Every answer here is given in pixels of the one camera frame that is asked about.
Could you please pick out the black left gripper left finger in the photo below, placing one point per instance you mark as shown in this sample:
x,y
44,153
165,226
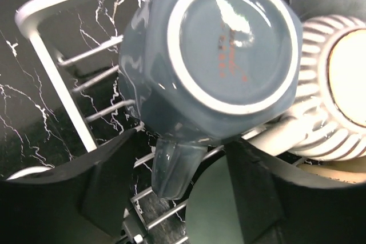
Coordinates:
x,y
82,201

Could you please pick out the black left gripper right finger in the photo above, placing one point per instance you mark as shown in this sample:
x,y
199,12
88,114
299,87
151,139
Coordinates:
x,y
280,203

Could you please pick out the mint green cup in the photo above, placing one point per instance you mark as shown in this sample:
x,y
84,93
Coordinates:
x,y
211,214

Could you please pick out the white ribbed ceramic mug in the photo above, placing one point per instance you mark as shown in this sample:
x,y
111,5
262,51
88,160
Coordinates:
x,y
327,119

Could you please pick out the teal faceted ceramic mug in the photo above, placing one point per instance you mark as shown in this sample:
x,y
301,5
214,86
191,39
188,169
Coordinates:
x,y
203,72

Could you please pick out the tan glazed ceramic mug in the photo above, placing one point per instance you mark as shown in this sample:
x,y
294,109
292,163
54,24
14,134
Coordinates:
x,y
336,175

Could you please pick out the black marble pattern mat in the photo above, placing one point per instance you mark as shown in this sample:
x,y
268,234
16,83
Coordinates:
x,y
35,127

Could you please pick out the silver wire dish rack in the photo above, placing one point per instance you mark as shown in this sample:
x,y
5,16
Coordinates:
x,y
28,19

